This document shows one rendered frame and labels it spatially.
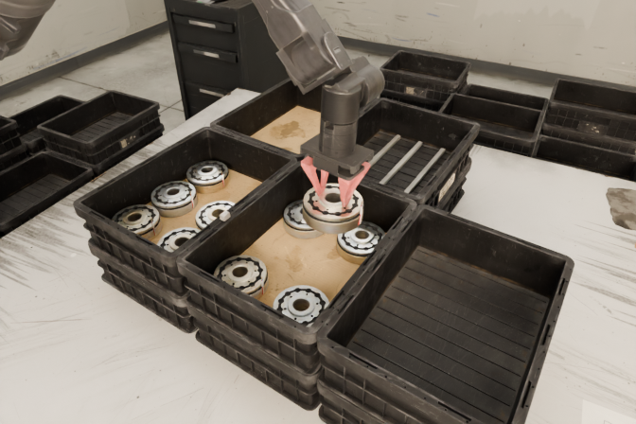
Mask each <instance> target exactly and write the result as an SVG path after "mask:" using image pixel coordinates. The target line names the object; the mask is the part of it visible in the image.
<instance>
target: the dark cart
mask: <svg viewBox="0 0 636 424"><path fill-rule="evenodd" d="M196 1H198V0H164V3H165V8H166V14H167V18H168V28H169V34H170V39H171V44H172V50H173V55H174V60H175V65H176V71H177V76H178V81H179V86H180V92H181V98H182V102H183V108H184V113H185V120H188V119H190V118H191V117H192V116H194V115H195V114H197V113H199V112H200V111H202V110H203V109H205V108H206V107H208V106H210V105H211V104H213V103H214V102H216V101H217V100H219V99H221V98H222V97H224V96H226V95H227V94H229V93H231V92H232V91H234V90H235V89H237V88H241V89H245V90H249V91H253V92H257V93H261V94H262V93H263V92H265V91H267V90H269V89H270V88H272V87H274V86H276V85H277V84H278V83H280V82H282V81H283V80H286V79H288V78H289V77H290V76H289V75H288V73H287V71H286V67H285V65H284V64H283V63H282V61H281V60H280V59H279V58H278V56H277V55H276V52H278V51H279V49H278V48H277V46H276V45H275V43H274V41H273V40H272V38H271V37H270V35H269V32H268V28H267V27H266V25H265V23H264V21H263V19H262V17H261V15H260V13H259V12H258V10H257V8H256V6H255V4H254V3H253V1H252V0H221V1H217V2H214V3H211V4H207V3H201V2H196Z"/></svg>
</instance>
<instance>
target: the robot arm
mask: <svg viewBox="0 0 636 424"><path fill-rule="evenodd" d="M55 1H56V0H0V61H2V60H3V59H4V58H6V57H9V56H12V55H15V54H17V53H19V52H20V51H21V50H23V49H24V48H25V46H26V45H27V43H28V41H29V39H30V38H31V36H32V34H33V33H34V31H35V29H36V28H37V26H38V24H39V23H40V22H41V20H42V19H43V17H44V15H45V13H46V12H47V11H49V10H50V9H51V7H52V6H53V5H54V3H55ZM252 1H253V3H254V4H255V6H256V8H257V10H258V12H259V13H260V15H261V17H262V19H263V21H264V23H265V25H266V27H267V28H268V32H269V35H270V37H271V38H272V40H273V41H274V43H275V45H276V46H277V48H278V49H279V51H278V52H276V55H277V56H278V58H279V59H280V60H281V61H282V63H283V64H284V65H285V67H286V71H287V73H288V75H289V76H290V78H291V80H292V82H293V84H294V85H295V86H296V85H298V87H299V89H300V90H301V92H302V94H303V95H304V94H305V93H307V92H308V91H310V90H312V89H313V88H315V87H317V86H318V85H320V84H321V83H323V84H322V100H321V119H320V133H318V134H317V135H315V136H313V137H312V138H311V139H310V140H308V141H306V142H305V143H303V144H302V145H300V154H302V153H306V154H308V155H309V156H308V157H306V158H305V159H304V160H302V161H301V167H302V168H303V170H304V171H305V172H306V174H307V175H308V177H309V179H310V181H311V182H312V184H313V187H314V189H315V191H316V193H317V195H318V196H320V194H321V193H323V192H324V191H325V188H326V185H327V177H328V174H329V173H331V174H333V175H336V176H338V177H339V179H338V181H339V188H340V194H341V201H342V206H343V207H346V206H347V205H348V204H349V202H350V200H351V197H352V195H353V193H354V191H355V189H356V187H357V185H358V184H359V183H360V181H361V180H362V178H363V177H364V175H365V174H366V172H367V171H368V170H369V169H370V164H369V162H370V161H371V160H372V159H373V157H374V151H373V150H370V149H369V148H366V147H363V146H360V145H358V144H356V137H357V128H358V118H359V109H361V108H363V107H364V106H365V105H367V104H368V103H369V102H370V101H372V100H373V99H374V98H376V97H377V96H378V95H380V94H381V92H382V91H383V89H384V84H385V80H384V76H383V74H382V73H381V71H380V70H379V69H378V67H377V66H375V65H373V64H370V63H369V61H368V59H367V58H366V57H365V56H359V57H358V58H356V59H352V60H350V58H349V56H348V55H347V53H346V51H345V49H344V47H343V45H342V43H341V42H340V40H339V38H338V37H337V35H336V34H335V32H334V31H333V29H332V27H331V26H330V24H329V23H328V21H327V19H326V18H325V19H322V17H321V15H320V14H319V12H318V11H317V9H316V8H315V6H314V5H313V4H312V3H311V2H310V1H309V0H252ZM334 67H335V68H336V69H334V70H332V71H331V72H329V73H328V74H326V75H325V76H323V75H324V74H325V73H326V72H328V71H329V70H331V69H333V68H334ZM321 76H323V77H321ZM319 77H321V78H320V79H318V78H319ZM332 77H333V78H334V79H330V78H332ZM316 79H318V80H317V81H315V80H316ZM366 162H367V163H366ZM317 168H319V169H320V170H321V183H320V184H319V181H318V177H317V174H316V171H315V170H316V169H317Z"/></svg>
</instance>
